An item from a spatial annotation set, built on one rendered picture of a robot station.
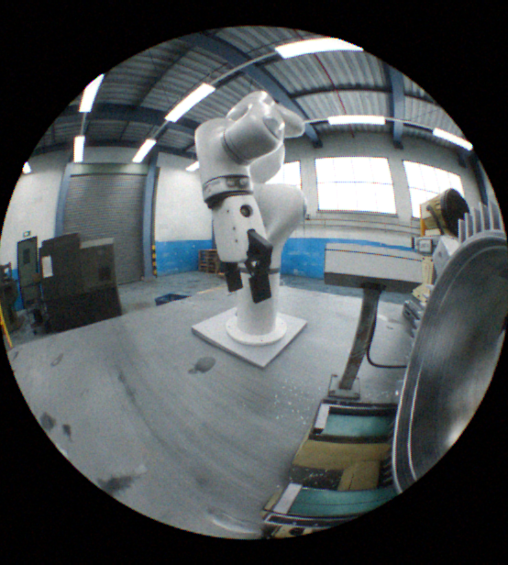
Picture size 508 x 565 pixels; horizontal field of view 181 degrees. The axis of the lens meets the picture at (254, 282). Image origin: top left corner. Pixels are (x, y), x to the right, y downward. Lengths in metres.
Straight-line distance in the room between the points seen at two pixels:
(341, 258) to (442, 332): 0.18
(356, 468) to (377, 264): 0.28
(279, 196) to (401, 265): 0.29
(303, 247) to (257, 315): 5.56
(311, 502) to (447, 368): 0.17
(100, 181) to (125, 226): 2.04
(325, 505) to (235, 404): 0.26
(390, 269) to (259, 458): 0.33
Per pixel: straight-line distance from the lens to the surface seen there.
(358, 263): 0.26
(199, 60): 4.88
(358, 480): 0.26
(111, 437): 0.36
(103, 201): 6.56
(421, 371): 0.19
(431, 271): 0.70
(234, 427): 0.31
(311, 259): 5.90
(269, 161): 0.53
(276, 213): 0.41
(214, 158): 0.28
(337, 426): 0.19
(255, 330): 0.49
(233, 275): 0.33
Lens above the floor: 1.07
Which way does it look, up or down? 12 degrees down
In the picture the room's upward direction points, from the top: straight up
